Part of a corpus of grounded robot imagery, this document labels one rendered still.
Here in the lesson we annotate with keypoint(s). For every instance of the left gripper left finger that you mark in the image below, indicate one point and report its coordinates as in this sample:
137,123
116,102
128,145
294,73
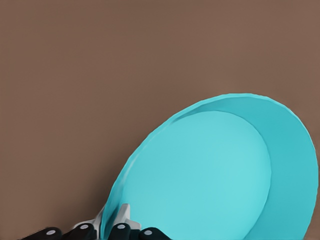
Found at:
83,228

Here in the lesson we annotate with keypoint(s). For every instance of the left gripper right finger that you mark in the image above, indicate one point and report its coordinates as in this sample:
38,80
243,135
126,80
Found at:
125,222

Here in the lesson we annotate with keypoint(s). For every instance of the blue plate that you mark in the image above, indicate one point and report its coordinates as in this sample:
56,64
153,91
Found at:
200,175

